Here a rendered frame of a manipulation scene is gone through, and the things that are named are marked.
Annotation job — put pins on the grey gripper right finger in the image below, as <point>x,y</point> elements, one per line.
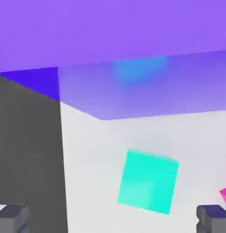
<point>213,220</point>

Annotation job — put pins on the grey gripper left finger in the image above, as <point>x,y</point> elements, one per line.
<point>12,219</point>

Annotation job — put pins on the large purple box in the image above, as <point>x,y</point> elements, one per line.
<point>124,45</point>

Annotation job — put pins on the small cyan cube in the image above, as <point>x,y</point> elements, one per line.
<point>148,182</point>

